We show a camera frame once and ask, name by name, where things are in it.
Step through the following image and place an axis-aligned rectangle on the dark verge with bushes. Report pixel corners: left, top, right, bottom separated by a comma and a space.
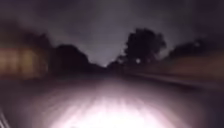
159, 39, 224, 84

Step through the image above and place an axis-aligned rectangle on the pale kerb strip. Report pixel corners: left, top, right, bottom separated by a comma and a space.
129, 71, 224, 90

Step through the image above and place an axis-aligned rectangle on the dark row of trees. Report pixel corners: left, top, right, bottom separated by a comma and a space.
0, 23, 107, 78

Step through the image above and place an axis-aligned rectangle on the dark tree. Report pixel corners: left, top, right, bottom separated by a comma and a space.
123, 27, 168, 66

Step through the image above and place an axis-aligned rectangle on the dark asphalt road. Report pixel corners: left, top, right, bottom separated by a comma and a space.
0, 71, 224, 128

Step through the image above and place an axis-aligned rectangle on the lit building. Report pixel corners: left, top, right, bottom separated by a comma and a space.
0, 46, 48, 80

